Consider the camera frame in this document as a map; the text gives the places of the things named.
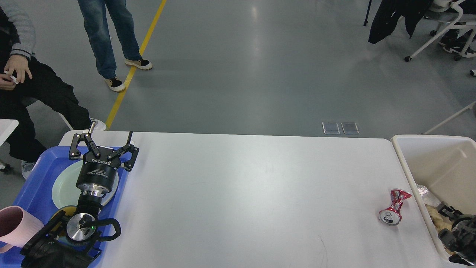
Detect white side table corner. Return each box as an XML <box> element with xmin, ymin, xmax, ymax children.
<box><xmin>0</xmin><ymin>119</ymin><xmax>19</xmax><ymax>146</ymax></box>

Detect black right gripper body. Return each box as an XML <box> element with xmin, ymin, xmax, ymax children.
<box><xmin>451</xmin><ymin>214</ymin><xmax>475</xmax><ymax>231</ymax></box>

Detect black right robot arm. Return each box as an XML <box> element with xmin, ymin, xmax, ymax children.
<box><xmin>437</xmin><ymin>202</ymin><xmax>476</xmax><ymax>266</ymax></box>

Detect small white handheld object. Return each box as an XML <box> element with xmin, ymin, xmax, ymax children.
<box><xmin>2</xmin><ymin>71</ymin><xmax>19</xmax><ymax>84</ymax></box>

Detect seated person at left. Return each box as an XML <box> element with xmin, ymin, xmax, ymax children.
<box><xmin>0</xmin><ymin>0</ymin><xmax>106</xmax><ymax>179</ymax></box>

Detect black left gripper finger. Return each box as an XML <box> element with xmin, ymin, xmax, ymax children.
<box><xmin>69</xmin><ymin>122</ymin><xmax>101</xmax><ymax>164</ymax></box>
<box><xmin>106</xmin><ymin>131</ymin><xmax>140</xmax><ymax>172</ymax></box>

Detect crushed red soda can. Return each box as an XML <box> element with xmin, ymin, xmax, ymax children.
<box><xmin>379</xmin><ymin>189</ymin><xmax>412</xmax><ymax>226</ymax></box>

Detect white office chair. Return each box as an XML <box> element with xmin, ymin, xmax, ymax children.
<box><xmin>363</xmin><ymin>0</ymin><xmax>476</xmax><ymax>62</ymax></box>

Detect beige napkin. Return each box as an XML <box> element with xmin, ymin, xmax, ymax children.
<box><xmin>425</xmin><ymin>205</ymin><xmax>452</xmax><ymax>233</ymax></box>

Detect small foil sheet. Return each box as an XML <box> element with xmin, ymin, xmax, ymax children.
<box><xmin>416</xmin><ymin>184</ymin><xmax>441</xmax><ymax>207</ymax></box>

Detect dark teal mug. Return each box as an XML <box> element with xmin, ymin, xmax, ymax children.
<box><xmin>48</xmin><ymin>205</ymin><xmax>80</xmax><ymax>246</ymax></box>

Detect white plastic bin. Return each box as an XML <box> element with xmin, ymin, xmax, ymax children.
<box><xmin>391</xmin><ymin>135</ymin><xmax>476</xmax><ymax>267</ymax></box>

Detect left floor socket plate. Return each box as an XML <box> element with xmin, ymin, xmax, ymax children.
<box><xmin>322</xmin><ymin>122</ymin><xmax>340</xmax><ymax>135</ymax></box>

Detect pink plate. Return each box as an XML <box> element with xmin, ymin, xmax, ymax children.
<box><xmin>101</xmin><ymin>172</ymin><xmax>119</xmax><ymax>206</ymax></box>

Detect person in blue jeans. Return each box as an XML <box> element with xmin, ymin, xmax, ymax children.
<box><xmin>78</xmin><ymin>0</ymin><xmax>153</xmax><ymax>93</ymax></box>

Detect floor socket plate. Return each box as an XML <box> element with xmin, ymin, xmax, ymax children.
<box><xmin>341</xmin><ymin>122</ymin><xmax>359</xmax><ymax>135</ymax></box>
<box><xmin>322</xmin><ymin>122</ymin><xmax>340</xmax><ymax>135</ymax></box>

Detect grey table leg at right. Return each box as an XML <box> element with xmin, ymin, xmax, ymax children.
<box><xmin>421</xmin><ymin>101</ymin><xmax>476</xmax><ymax>135</ymax></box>

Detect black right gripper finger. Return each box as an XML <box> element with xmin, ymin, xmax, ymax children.
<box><xmin>437</xmin><ymin>202</ymin><xmax>463</xmax><ymax>221</ymax></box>

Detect right floor socket plate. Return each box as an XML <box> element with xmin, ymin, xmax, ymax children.
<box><xmin>341</xmin><ymin>122</ymin><xmax>359</xmax><ymax>135</ymax></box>

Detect pink mug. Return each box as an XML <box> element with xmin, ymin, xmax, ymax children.
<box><xmin>0</xmin><ymin>205</ymin><xmax>44</xmax><ymax>254</ymax></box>

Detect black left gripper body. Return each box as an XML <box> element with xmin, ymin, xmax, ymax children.
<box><xmin>76</xmin><ymin>151</ymin><xmax>118</xmax><ymax>197</ymax></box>

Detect mint green plate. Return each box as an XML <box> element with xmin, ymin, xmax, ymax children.
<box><xmin>51</xmin><ymin>161</ymin><xmax>119</xmax><ymax>209</ymax></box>

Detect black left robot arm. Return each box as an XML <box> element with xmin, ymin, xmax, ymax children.
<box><xmin>20</xmin><ymin>125</ymin><xmax>139</xmax><ymax>268</ymax></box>

